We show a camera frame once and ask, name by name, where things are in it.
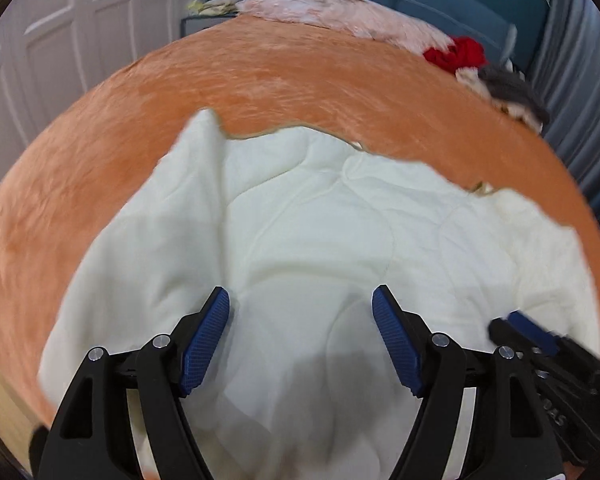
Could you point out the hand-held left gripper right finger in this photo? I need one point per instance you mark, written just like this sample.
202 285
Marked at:
397 342

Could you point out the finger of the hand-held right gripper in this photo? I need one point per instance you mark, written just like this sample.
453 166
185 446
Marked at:
532 332

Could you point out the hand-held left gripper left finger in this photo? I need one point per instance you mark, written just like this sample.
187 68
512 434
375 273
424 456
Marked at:
205 342

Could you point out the white quilted jacket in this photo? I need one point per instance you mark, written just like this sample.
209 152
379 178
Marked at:
305 240

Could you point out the dark grey knit sweater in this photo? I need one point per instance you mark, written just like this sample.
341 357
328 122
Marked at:
512 90

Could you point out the orange plush blanket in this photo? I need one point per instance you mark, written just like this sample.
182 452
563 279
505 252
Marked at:
130 110

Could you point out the grey pleated curtain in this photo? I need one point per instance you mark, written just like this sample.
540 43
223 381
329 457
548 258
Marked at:
590 85

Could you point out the cream fleece garment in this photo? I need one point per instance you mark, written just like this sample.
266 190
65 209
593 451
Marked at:
467 78

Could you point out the red garment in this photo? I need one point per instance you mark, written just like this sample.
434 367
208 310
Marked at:
457 52

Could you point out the grey nightstand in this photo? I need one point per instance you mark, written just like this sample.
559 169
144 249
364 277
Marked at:
200 25

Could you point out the pale yellow cloth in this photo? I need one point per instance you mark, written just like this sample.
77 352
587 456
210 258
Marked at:
215 7

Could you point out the blue upholstered headboard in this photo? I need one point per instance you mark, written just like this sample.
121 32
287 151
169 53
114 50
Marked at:
455 5

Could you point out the pink floral quilt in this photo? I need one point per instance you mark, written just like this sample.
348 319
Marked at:
330 7

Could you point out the white panelled wardrobe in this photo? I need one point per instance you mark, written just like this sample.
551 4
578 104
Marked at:
55 35

